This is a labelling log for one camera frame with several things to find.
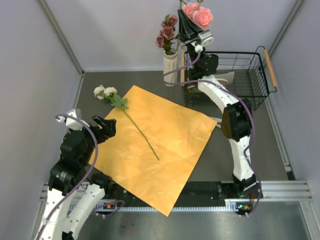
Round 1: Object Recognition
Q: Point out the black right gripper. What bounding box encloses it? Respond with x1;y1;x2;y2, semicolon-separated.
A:
178;10;206;69

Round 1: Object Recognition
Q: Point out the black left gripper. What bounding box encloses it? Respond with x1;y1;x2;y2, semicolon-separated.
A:
71;114;116;166

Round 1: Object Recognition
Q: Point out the pink rose stem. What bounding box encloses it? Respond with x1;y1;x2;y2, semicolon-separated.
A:
178;0;214;52

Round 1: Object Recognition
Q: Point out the dusty mauve rose stem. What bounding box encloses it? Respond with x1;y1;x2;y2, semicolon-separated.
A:
155;14;180;56

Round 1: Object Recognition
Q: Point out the white rose stem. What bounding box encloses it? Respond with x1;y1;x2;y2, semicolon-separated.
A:
93;84;160;161

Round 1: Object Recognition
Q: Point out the orange wrapping paper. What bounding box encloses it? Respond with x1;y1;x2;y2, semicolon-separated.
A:
90;86;217;216

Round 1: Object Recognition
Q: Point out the white printed ribbon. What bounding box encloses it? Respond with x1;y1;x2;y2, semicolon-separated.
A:
210;116;222;128

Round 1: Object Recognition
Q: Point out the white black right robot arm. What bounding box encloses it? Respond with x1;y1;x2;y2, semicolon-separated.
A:
177;10;257;198

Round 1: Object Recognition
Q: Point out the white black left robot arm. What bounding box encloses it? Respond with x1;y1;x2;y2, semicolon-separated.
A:
35;110;117;240

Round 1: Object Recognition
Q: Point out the white ribbed ceramic vase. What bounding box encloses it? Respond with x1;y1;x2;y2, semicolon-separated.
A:
163;53;179;83

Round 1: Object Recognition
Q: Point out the teal round plate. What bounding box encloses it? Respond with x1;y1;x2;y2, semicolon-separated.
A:
187;87;205;95

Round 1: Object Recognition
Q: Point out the beige round plate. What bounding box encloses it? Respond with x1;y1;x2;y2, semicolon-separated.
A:
187;78;229;90

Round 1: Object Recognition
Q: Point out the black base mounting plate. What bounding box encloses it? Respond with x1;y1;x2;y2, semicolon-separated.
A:
99;180;263;201

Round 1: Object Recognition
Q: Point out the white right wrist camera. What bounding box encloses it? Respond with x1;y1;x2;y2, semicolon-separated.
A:
194;29;214;53

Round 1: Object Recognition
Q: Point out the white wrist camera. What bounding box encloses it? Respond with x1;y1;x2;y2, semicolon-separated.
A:
56;108;83;131
194;29;214;53

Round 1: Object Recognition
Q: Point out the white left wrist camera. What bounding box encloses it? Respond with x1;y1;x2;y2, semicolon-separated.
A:
56;108;83;131

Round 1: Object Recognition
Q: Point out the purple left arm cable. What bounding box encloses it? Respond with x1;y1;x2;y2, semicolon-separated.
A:
33;113;126;240

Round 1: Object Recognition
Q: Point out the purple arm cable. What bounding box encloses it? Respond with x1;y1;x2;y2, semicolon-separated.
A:
33;113;126;240
162;49;263;218

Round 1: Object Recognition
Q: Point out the black wire dish basket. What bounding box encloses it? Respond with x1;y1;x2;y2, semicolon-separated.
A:
181;46;277;111

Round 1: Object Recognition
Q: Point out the grey slotted cable duct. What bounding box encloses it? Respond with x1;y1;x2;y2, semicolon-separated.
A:
69;198;253;213

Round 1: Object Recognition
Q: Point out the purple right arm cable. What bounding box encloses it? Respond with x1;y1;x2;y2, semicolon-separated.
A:
162;49;263;218

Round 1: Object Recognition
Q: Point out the aluminium frame rail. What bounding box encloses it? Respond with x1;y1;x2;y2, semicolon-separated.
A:
261;180;313;202

